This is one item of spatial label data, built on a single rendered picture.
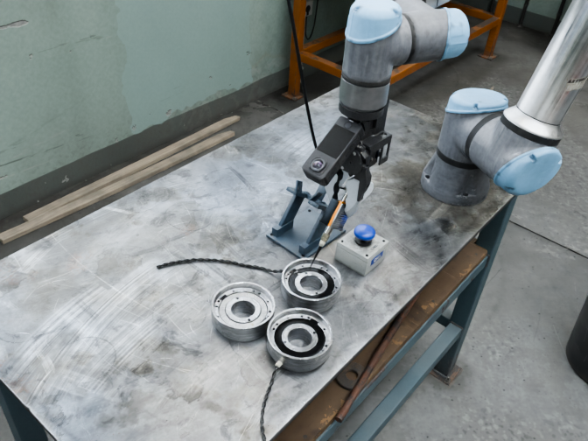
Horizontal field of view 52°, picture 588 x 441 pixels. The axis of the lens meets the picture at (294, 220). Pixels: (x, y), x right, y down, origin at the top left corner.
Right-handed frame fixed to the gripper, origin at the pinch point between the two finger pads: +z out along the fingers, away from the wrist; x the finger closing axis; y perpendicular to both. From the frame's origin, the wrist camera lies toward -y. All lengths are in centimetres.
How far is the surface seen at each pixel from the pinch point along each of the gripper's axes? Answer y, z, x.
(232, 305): -22.8, 10.2, 3.0
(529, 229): 150, 93, 5
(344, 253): 1.3, 10.4, -1.5
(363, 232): 3.9, 5.7, -3.3
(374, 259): 4.1, 10.4, -6.6
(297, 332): -18.4, 11.5, -7.9
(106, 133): 47, 75, 160
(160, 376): -38.7, 13.1, 1.7
